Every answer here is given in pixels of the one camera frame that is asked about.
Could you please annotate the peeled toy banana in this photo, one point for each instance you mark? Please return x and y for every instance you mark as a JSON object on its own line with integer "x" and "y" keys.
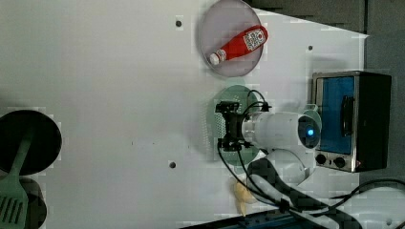
{"x": 242, "y": 195}

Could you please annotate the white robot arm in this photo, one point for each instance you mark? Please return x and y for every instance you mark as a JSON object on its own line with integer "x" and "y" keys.
{"x": 275, "y": 178}

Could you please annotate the grey round plate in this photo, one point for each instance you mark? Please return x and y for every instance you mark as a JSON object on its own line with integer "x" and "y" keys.
{"x": 222, "y": 21}

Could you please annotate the green plastic spatula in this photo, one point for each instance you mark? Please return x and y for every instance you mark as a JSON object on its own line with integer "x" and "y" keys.
{"x": 14, "y": 199}

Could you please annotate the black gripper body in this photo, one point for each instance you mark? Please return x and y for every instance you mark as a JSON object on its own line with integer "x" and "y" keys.
{"x": 233, "y": 139}

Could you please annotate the green plastic strainer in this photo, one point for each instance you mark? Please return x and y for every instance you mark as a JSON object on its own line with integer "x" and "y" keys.
{"x": 214, "y": 124}

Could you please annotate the black toaster oven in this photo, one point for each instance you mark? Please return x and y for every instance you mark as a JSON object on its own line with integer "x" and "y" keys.
{"x": 355, "y": 111}

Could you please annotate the red ketchup bottle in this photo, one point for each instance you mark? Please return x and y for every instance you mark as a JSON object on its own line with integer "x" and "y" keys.
{"x": 242, "y": 44}

